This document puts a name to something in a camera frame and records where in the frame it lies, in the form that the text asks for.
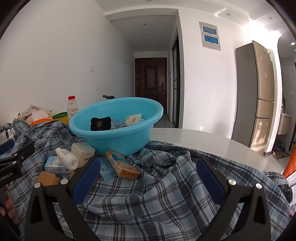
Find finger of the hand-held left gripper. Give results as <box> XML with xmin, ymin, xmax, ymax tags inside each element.
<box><xmin>0</xmin><ymin>139</ymin><xmax>16</xmax><ymax>156</ymax></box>
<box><xmin>0</xmin><ymin>143</ymin><xmax>36</xmax><ymax>172</ymax></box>

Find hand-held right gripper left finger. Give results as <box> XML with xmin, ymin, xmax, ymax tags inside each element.
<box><xmin>24</xmin><ymin>156</ymin><xmax>102</xmax><ymax>241</ymax></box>

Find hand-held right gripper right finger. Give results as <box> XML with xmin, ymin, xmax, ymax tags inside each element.
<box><xmin>195</xmin><ymin>156</ymin><xmax>272</xmax><ymax>241</ymax></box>

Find white plastic bottle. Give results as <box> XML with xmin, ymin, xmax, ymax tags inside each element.
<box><xmin>56</xmin><ymin>148</ymin><xmax>79</xmax><ymax>171</ymax></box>

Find beige barcode box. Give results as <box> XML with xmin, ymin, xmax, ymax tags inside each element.
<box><xmin>71</xmin><ymin>142</ymin><xmax>96</xmax><ymax>168</ymax></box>

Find blue white carton box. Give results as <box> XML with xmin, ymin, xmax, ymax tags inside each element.
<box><xmin>44</xmin><ymin>156</ymin><xmax>74</xmax><ymax>174</ymax></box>

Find amber plastic soap box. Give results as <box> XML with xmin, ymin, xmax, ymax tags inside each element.
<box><xmin>36</xmin><ymin>171</ymin><xmax>59</xmax><ymax>187</ymax></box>

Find small orange box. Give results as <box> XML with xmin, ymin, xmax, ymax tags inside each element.
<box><xmin>106</xmin><ymin>150</ymin><xmax>127</xmax><ymax>167</ymax></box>

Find orange cigarette box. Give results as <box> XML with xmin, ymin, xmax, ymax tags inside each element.
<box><xmin>115</xmin><ymin>160</ymin><xmax>141</xmax><ymax>179</ymax></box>

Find blue plastic basin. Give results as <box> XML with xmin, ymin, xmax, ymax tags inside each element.
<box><xmin>69</xmin><ymin>97</ymin><xmax>163</xmax><ymax>157</ymax></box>

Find person's left hand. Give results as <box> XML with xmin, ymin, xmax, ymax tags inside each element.
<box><xmin>0</xmin><ymin>196</ymin><xmax>16</xmax><ymax>217</ymax></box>

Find orange tissue box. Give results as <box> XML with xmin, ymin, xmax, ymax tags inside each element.
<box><xmin>31</xmin><ymin>111</ymin><xmax>54</xmax><ymax>126</ymax></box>

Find yellow green cup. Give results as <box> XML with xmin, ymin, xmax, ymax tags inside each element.
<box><xmin>53</xmin><ymin>112</ymin><xmax>69</xmax><ymax>124</ymax></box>

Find black plush hair band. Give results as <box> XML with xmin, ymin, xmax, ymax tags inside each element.
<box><xmin>91</xmin><ymin>117</ymin><xmax>112</xmax><ymax>132</ymax></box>

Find blue plaid cloth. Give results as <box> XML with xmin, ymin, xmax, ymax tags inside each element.
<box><xmin>0</xmin><ymin>119</ymin><xmax>293</xmax><ymax>241</ymax></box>

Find red cap yoghurt bottle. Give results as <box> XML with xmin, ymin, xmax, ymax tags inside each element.
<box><xmin>67</xmin><ymin>95</ymin><xmax>79</xmax><ymax>123</ymax></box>

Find white printed box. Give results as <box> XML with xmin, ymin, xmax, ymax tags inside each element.
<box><xmin>125</xmin><ymin>113</ymin><xmax>144</xmax><ymax>126</ymax></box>

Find white washbasin cabinet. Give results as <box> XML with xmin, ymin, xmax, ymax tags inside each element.
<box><xmin>279</xmin><ymin>113</ymin><xmax>291</xmax><ymax>135</ymax></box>

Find gold refrigerator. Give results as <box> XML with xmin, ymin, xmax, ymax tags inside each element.
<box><xmin>231</xmin><ymin>40</ymin><xmax>284</xmax><ymax>156</ymax></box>

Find black framed glass door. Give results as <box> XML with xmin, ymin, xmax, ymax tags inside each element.
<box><xmin>171</xmin><ymin>27</ymin><xmax>181</xmax><ymax>128</ymax></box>

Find dark brown entrance door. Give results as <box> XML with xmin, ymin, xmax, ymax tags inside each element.
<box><xmin>134</xmin><ymin>58</ymin><xmax>167</xmax><ymax>115</ymax></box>

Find wall panel with blue windows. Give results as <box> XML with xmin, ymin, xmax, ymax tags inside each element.
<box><xmin>199</xmin><ymin>22</ymin><xmax>222</xmax><ymax>51</ymax></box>

